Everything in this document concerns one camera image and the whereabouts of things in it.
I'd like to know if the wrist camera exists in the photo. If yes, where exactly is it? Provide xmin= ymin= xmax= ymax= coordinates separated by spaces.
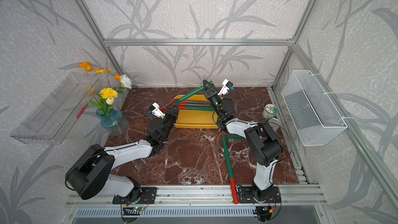
xmin=148 ymin=102 xmax=165 ymax=119
xmin=218 ymin=79 xmax=234 ymax=96

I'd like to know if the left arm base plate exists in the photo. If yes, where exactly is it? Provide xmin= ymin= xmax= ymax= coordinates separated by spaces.
xmin=112 ymin=187 xmax=157 ymax=205

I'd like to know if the clear acrylic wall shelf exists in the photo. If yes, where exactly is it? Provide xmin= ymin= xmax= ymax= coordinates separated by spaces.
xmin=10 ymin=73 xmax=102 ymax=145

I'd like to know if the blue glass flower vase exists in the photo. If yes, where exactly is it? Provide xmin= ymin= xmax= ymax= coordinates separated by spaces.
xmin=96 ymin=110 xmax=130 ymax=136

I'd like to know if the white wire mesh basket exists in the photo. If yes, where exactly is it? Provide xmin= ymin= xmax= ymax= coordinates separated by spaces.
xmin=282 ymin=70 xmax=348 ymax=147

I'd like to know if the right circuit board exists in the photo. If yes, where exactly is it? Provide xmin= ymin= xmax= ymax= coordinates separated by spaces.
xmin=253 ymin=206 xmax=276 ymax=219

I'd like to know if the metal pull-tab can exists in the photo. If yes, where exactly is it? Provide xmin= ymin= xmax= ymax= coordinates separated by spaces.
xmin=268 ymin=118 xmax=280 ymax=131

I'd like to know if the yellow plastic storage box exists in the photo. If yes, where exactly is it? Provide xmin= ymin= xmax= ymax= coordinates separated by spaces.
xmin=175 ymin=94 xmax=219 ymax=129

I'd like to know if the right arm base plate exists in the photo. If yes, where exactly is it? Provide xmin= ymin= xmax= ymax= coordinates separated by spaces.
xmin=236 ymin=185 xmax=282 ymax=204

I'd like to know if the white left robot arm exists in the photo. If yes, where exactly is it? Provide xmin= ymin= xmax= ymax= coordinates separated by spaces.
xmin=65 ymin=107 xmax=179 ymax=204

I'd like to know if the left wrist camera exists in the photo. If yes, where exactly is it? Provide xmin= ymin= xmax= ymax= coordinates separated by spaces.
xmin=148 ymin=102 xmax=165 ymax=119

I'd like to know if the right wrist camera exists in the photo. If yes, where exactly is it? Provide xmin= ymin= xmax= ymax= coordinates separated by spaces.
xmin=218 ymin=79 xmax=234 ymax=96

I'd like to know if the circuit board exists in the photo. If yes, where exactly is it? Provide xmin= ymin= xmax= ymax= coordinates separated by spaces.
xmin=122 ymin=206 xmax=147 ymax=216
xmin=253 ymin=206 xmax=276 ymax=219

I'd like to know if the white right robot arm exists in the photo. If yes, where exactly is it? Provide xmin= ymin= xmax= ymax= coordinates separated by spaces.
xmin=203 ymin=79 xmax=285 ymax=201

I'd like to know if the left circuit board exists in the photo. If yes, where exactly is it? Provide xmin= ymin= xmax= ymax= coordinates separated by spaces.
xmin=122 ymin=206 xmax=147 ymax=216

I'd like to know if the aluminium frame profile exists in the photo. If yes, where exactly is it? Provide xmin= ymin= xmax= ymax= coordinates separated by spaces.
xmin=74 ymin=0 xmax=398 ymax=207

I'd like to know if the artificial flower bouquet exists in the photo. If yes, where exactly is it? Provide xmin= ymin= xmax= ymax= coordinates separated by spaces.
xmin=78 ymin=62 xmax=132 ymax=117

